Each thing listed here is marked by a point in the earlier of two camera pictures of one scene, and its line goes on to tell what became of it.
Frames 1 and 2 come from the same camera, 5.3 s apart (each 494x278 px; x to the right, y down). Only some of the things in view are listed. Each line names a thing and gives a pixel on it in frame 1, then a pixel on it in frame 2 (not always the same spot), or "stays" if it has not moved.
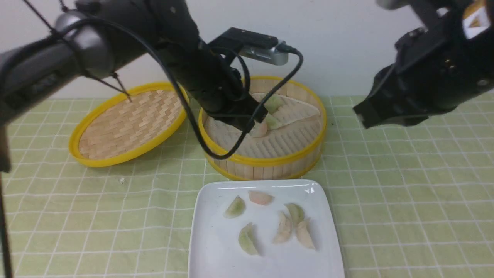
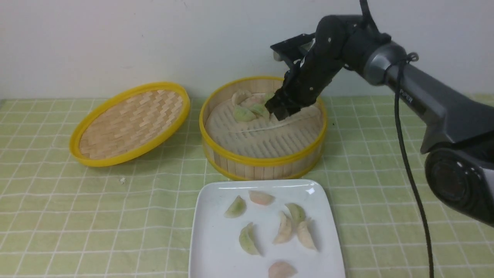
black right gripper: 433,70 -> 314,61
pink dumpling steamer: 259,130 -> 281,270
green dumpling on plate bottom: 248,240 stays
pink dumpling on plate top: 260,197 stays
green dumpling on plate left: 235,209 stays
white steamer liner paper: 290,128 stays
